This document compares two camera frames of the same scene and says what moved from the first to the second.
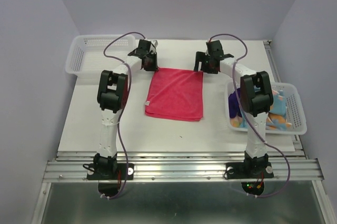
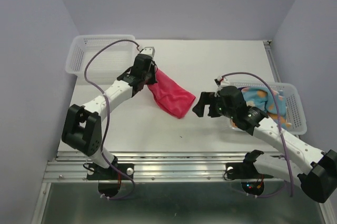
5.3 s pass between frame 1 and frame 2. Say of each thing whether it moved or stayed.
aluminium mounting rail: stayed
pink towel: moved
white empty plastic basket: stayed
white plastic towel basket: stayed
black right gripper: moved
